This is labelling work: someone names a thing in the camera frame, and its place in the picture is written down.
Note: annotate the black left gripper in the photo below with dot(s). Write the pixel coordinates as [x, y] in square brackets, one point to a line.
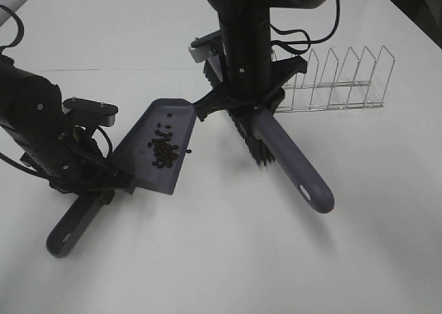
[54, 147]

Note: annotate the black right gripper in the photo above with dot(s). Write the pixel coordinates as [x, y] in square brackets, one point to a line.
[246, 65]

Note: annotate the purple plastic dustpan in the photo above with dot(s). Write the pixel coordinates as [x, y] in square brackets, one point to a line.
[150, 155]

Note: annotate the pile of coffee beans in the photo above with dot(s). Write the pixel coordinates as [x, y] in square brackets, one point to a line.
[166, 150]

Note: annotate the purple brush black bristles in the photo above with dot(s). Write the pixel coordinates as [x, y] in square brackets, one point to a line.
[265, 138]

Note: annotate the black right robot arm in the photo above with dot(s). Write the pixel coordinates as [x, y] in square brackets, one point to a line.
[282, 50]

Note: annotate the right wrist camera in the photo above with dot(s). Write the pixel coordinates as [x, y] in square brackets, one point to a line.
[206, 47]

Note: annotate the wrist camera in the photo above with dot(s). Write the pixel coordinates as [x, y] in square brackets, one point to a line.
[84, 112]
[206, 47]

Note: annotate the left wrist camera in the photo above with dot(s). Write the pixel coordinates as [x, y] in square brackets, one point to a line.
[84, 112]

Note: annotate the chrome wire dish rack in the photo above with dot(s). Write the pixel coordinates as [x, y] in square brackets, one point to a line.
[336, 80]

